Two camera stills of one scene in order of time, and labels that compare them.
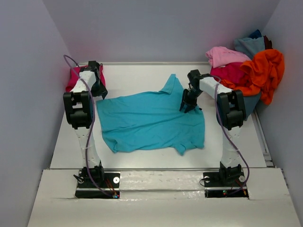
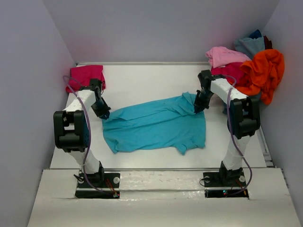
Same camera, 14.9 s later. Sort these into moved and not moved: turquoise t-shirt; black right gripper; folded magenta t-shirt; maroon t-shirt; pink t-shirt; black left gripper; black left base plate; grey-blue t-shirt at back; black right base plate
Moved: black left gripper; black right gripper; turquoise t-shirt
Not moved: grey-blue t-shirt at back; folded magenta t-shirt; black left base plate; pink t-shirt; maroon t-shirt; black right base plate
